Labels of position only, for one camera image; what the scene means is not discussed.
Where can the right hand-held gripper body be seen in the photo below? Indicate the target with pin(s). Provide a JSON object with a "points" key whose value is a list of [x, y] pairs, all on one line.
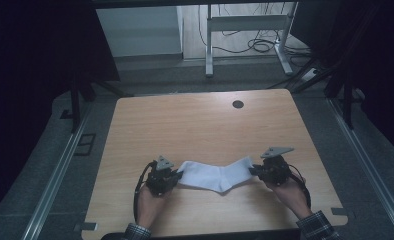
{"points": [[275, 170]]}

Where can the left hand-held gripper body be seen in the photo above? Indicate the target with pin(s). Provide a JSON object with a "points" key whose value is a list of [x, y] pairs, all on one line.
{"points": [[161, 181]]}

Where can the white sock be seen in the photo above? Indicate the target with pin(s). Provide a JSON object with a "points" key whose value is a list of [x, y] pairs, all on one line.
{"points": [[236, 175], [200, 176]]}

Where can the person's left hand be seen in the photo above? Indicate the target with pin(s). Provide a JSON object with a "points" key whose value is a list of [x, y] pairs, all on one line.
{"points": [[150, 206]]}

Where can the person's right hand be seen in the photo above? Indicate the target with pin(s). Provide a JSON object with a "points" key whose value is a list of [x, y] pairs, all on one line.
{"points": [[291, 196]]}

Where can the black round table grommet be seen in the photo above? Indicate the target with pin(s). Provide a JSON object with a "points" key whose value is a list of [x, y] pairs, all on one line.
{"points": [[238, 104]]}

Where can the black metal stand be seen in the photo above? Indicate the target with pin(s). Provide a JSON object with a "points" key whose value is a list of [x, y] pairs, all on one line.
{"points": [[347, 100], [75, 106]]}

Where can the white power strip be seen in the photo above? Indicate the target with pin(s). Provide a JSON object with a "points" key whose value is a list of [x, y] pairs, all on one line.
{"points": [[309, 74]]}

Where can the white cabinet panel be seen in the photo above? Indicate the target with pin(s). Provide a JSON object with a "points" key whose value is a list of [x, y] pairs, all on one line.
{"points": [[138, 30]]}

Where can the dark curtain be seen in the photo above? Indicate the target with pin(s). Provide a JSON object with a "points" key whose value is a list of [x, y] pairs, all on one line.
{"points": [[35, 50], [378, 50]]}

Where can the silver floor rail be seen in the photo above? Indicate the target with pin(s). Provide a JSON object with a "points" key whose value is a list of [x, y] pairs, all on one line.
{"points": [[58, 173], [365, 160]]}

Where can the white metal desk frame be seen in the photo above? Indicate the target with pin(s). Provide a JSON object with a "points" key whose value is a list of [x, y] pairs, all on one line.
{"points": [[245, 22]]}

